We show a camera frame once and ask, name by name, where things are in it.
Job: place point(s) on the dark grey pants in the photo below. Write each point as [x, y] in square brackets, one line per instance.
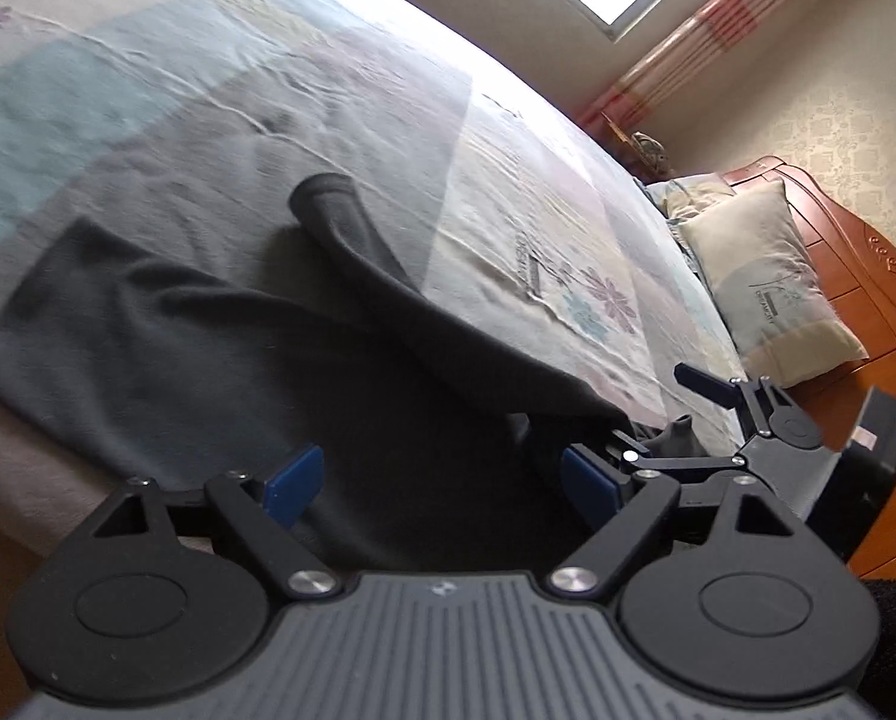
[268, 375]

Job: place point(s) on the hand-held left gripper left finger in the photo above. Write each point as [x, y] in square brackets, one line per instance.
[294, 485]

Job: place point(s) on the wooden nightstand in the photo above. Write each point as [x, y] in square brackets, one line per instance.
[619, 139]

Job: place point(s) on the wooden carved headboard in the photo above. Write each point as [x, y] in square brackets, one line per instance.
[883, 315]

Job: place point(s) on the pink striped curtain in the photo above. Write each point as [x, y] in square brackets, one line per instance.
[703, 37]

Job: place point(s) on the bed with patchwork floral sheet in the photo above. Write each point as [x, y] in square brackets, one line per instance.
[268, 90]

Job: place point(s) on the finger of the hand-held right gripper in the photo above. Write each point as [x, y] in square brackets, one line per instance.
[707, 382]
[688, 463]

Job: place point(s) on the patterned cloth bundle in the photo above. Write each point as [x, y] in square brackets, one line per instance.
[650, 154]

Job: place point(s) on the small pale pillow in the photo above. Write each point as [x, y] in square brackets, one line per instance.
[692, 195]

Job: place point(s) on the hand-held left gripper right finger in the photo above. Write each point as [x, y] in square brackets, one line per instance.
[590, 485]

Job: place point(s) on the large pale printed pillow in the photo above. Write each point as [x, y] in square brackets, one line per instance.
[770, 285]

